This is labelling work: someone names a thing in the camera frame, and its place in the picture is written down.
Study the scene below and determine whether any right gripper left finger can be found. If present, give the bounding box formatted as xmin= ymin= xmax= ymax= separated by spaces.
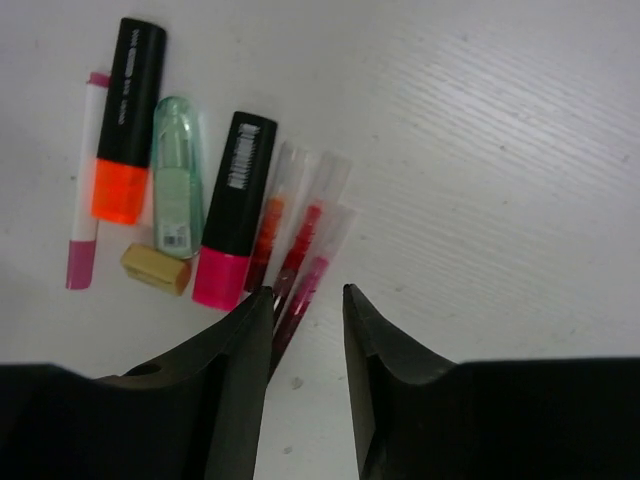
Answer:
xmin=1 ymin=287 xmax=273 ymax=479

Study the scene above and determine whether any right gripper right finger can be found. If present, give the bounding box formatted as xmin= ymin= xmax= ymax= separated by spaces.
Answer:
xmin=343 ymin=284 xmax=639 ymax=479

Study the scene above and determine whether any pink white acrylic marker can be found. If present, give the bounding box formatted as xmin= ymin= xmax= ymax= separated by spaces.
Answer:
xmin=65 ymin=72 xmax=110 ymax=290

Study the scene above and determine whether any pink black highlighter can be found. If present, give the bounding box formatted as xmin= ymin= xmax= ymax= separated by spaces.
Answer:
xmin=192 ymin=111 xmax=278 ymax=311

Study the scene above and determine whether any pink pen refill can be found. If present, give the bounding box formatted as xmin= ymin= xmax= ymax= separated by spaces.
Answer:
xmin=269 ymin=205 xmax=356 ymax=379

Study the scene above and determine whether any red pen refill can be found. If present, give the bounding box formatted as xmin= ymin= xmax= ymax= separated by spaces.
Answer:
xmin=273 ymin=152 xmax=352 ymax=320

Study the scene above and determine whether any orange black highlighter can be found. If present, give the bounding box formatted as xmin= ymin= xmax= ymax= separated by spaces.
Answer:
xmin=91 ymin=17 xmax=167 ymax=225

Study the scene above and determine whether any yellow eraser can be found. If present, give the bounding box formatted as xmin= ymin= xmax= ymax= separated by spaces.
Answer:
xmin=120 ymin=243 xmax=192 ymax=296

